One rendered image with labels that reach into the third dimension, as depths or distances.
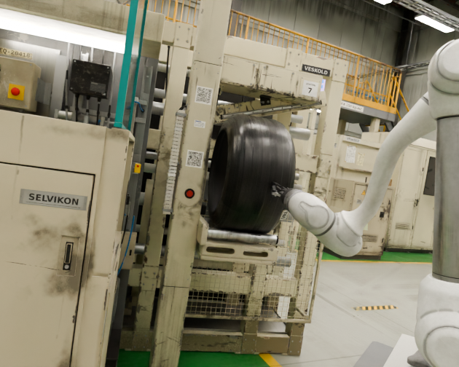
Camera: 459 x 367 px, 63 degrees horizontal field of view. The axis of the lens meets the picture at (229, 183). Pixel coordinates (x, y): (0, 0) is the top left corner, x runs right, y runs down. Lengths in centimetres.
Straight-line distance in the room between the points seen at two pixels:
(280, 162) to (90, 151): 88
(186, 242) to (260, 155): 53
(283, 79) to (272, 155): 64
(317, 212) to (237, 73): 109
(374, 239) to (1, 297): 601
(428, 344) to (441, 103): 53
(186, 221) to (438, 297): 111
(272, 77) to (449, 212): 136
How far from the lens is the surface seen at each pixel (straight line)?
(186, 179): 172
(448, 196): 98
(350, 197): 614
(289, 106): 227
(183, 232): 175
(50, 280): 103
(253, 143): 160
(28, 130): 100
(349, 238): 130
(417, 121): 117
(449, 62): 96
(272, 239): 177
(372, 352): 150
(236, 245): 170
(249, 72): 208
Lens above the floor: 122
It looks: 3 degrees down
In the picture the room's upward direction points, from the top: 9 degrees clockwise
